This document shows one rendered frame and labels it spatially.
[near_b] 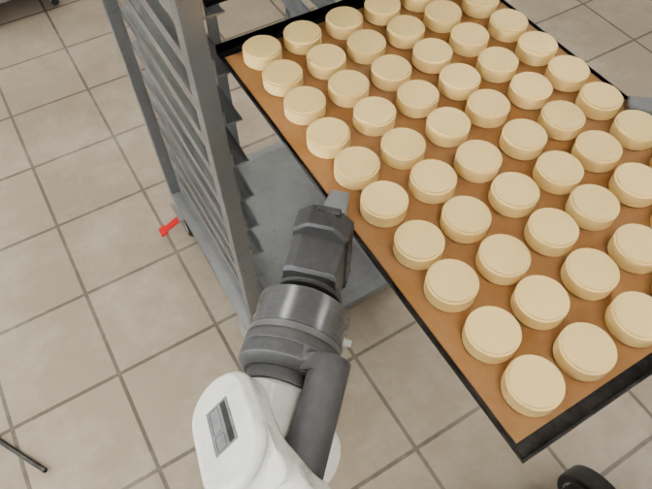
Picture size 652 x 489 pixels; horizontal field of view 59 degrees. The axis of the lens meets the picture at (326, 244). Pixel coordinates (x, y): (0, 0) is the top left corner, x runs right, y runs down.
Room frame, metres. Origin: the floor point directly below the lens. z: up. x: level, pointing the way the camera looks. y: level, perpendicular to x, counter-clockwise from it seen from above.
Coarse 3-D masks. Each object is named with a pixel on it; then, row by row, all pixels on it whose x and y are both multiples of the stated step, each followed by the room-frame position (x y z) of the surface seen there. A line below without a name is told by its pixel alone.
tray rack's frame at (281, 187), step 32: (128, 64) 1.13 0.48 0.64; (160, 160) 1.13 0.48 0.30; (256, 160) 1.27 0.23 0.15; (288, 160) 1.27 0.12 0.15; (256, 192) 1.14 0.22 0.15; (288, 192) 1.14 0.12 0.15; (192, 224) 1.01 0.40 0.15; (288, 224) 1.01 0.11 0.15; (352, 256) 0.90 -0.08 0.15; (224, 288) 0.79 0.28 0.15; (352, 288) 0.79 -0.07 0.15; (384, 288) 0.80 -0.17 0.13
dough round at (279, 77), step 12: (276, 60) 0.59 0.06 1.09; (288, 60) 0.59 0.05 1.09; (264, 72) 0.56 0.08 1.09; (276, 72) 0.56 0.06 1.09; (288, 72) 0.56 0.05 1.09; (300, 72) 0.56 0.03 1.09; (264, 84) 0.56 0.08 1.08; (276, 84) 0.54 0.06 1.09; (288, 84) 0.54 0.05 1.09; (300, 84) 0.55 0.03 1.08
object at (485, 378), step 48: (384, 96) 0.54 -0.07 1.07; (576, 96) 0.54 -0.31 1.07; (432, 144) 0.46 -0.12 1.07; (480, 192) 0.39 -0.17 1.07; (384, 240) 0.33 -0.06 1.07; (480, 240) 0.33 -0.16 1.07; (480, 288) 0.27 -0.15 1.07; (624, 288) 0.27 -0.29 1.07; (528, 336) 0.22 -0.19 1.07; (480, 384) 0.18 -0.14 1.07; (576, 384) 0.18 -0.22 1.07; (528, 432) 0.14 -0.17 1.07
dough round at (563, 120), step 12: (552, 108) 0.50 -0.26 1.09; (564, 108) 0.50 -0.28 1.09; (576, 108) 0.50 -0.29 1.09; (540, 120) 0.49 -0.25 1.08; (552, 120) 0.48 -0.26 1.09; (564, 120) 0.48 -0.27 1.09; (576, 120) 0.48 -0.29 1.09; (552, 132) 0.47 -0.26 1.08; (564, 132) 0.47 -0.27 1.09; (576, 132) 0.47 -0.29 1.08
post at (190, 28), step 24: (192, 0) 0.61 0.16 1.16; (192, 24) 0.61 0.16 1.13; (192, 48) 0.61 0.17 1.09; (192, 72) 0.60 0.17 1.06; (216, 96) 0.62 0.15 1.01; (216, 120) 0.61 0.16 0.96; (216, 144) 0.61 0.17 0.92; (216, 168) 0.60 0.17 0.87; (216, 192) 0.63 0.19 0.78; (240, 216) 0.62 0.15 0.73; (240, 240) 0.61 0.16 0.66; (240, 264) 0.61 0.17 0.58
